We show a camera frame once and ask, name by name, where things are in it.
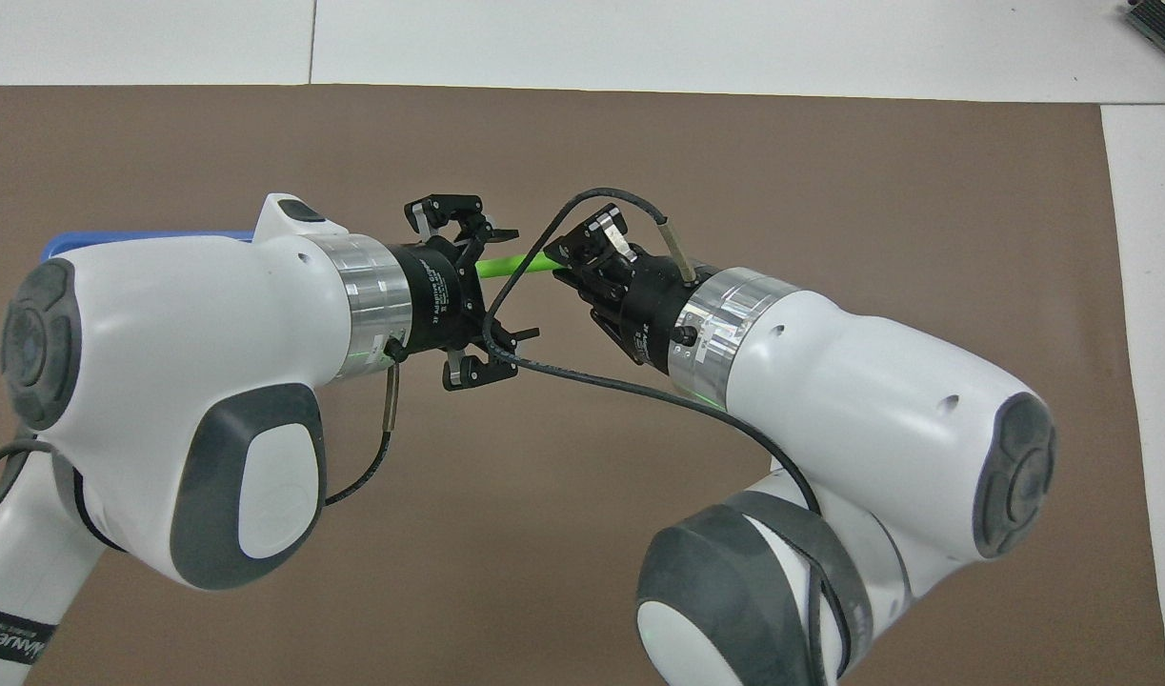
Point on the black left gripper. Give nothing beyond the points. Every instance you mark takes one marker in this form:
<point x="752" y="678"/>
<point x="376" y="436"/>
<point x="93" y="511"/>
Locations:
<point x="439" y="295"/>

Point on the striped grey device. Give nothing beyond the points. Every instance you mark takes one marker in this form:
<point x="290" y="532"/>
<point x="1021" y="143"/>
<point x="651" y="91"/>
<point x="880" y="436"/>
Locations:
<point x="1163" y="29"/>

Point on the blue plastic tray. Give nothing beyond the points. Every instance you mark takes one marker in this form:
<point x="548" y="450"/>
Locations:
<point x="115" y="236"/>

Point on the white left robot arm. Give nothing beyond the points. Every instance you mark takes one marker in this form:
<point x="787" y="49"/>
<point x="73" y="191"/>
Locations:
<point x="182" y="324"/>

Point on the brown table mat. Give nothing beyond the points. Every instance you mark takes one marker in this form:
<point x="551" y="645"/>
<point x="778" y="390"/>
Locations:
<point x="582" y="143"/>

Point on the green marker pen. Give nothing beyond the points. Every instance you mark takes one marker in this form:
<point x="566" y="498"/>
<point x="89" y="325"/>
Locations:
<point x="506" y="266"/>

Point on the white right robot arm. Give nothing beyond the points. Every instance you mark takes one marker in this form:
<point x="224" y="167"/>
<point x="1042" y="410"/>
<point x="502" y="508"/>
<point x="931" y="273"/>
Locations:
<point x="877" y="400"/>

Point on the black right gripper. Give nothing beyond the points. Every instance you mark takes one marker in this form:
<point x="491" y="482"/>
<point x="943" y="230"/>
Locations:
<point x="644" y="295"/>

